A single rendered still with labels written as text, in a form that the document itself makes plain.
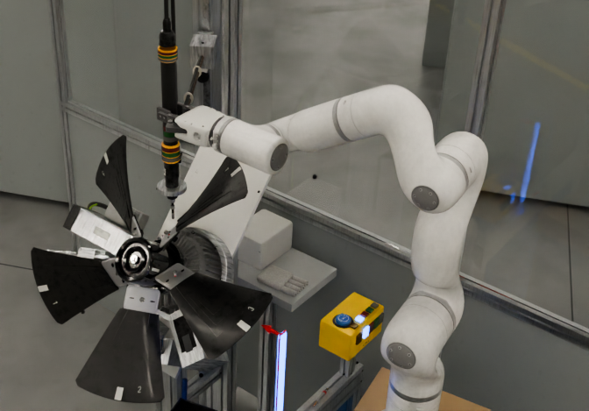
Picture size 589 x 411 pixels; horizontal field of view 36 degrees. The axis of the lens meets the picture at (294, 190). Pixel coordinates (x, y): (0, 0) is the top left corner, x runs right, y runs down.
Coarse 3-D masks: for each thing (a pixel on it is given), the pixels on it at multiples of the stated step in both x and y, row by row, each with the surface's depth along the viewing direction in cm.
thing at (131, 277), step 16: (128, 240) 235; (144, 240) 233; (160, 240) 244; (128, 256) 235; (144, 256) 232; (160, 256) 234; (176, 256) 241; (128, 272) 234; (144, 272) 231; (160, 272) 235; (160, 288) 240
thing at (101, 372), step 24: (120, 312) 234; (144, 312) 236; (120, 336) 233; (144, 336) 235; (96, 360) 232; (120, 360) 233; (144, 360) 234; (96, 384) 232; (120, 384) 232; (144, 384) 233
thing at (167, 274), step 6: (174, 264) 238; (180, 264) 238; (168, 270) 235; (180, 270) 236; (186, 270) 236; (156, 276) 233; (162, 276) 233; (168, 276) 234; (180, 276) 234; (186, 276) 235; (162, 282) 231; (168, 282) 232; (174, 282) 232; (168, 288) 230
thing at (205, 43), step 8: (200, 32) 270; (208, 32) 270; (192, 40) 266; (200, 40) 266; (208, 40) 266; (216, 40) 270; (192, 48) 263; (200, 48) 263; (208, 48) 263; (216, 48) 271; (192, 56) 264; (208, 56) 264; (216, 56) 272; (192, 64) 266; (208, 64) 265
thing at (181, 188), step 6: (180, 144) 219; (180, 162) 219; (180, 168) 221; (180, 174) 222; (162, 180) 221; (180, 180) 222; (162, 186) 219; (180, 186) 219; (186, 186) 220; (162, 192) 217; (168, 192) 217; (174, 192) 217; (180, 192) 218
